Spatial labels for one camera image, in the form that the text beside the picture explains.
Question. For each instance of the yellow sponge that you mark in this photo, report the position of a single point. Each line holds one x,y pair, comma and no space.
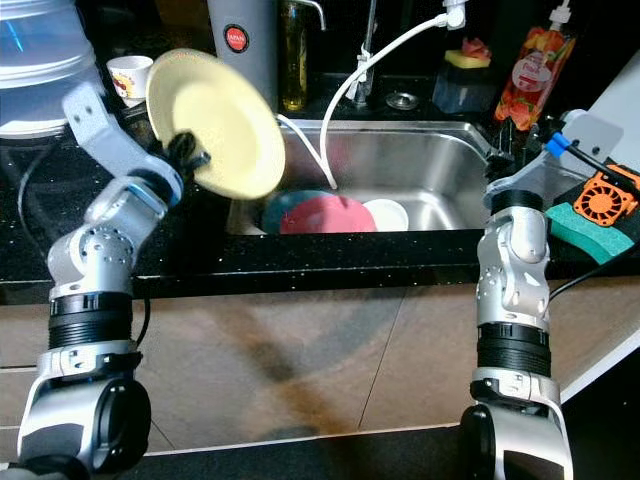
460,62

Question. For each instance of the amber oil bottle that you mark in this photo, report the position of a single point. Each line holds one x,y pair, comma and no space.
294,70

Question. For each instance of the green sponge cloth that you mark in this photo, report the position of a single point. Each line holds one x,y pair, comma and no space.
590,235

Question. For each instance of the metal gooseneck faucet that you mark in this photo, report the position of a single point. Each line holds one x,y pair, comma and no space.
363,88

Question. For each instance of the red scrubber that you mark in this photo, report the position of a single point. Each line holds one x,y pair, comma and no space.
477,48

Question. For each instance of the white bowl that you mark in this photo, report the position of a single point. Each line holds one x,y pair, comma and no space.
387,215

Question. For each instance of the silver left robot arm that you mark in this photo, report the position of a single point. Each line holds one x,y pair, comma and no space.
100,270

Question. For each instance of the dark sponge holder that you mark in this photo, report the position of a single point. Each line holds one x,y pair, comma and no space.
460,92

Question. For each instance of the white faucet adapter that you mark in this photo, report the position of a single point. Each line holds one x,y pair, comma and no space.
455,14

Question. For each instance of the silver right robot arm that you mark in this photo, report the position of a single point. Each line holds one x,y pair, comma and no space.
510,280

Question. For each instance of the round metal hole cover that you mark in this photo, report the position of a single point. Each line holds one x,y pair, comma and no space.
402,100

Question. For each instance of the pink plate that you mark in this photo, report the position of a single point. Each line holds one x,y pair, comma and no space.
325,215

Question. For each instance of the red dish soap pouch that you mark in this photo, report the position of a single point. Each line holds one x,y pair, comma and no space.
530,80

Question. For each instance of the stainless steel sink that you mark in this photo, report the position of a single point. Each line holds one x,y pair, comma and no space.
430,170

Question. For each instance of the orange black plastic grille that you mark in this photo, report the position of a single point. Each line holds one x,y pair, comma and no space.
605,200

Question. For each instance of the teal plate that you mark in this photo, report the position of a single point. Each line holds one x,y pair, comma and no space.
272,212

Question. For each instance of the white printed cup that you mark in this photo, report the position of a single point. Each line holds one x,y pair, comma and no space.
130,80

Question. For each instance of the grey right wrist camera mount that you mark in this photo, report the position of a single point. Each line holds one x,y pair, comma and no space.
595,135

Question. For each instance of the cream yellow plate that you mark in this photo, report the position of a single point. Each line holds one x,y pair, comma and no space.
220,110

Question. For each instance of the grey water filter canister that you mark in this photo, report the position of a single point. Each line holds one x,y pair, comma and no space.
250,50

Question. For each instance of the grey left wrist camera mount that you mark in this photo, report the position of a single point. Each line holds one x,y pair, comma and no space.
105,135

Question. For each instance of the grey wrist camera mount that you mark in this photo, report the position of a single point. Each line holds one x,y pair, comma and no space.
595,135
105,135

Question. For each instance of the clear blue water jug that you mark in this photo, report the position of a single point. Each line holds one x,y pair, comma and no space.
40,70

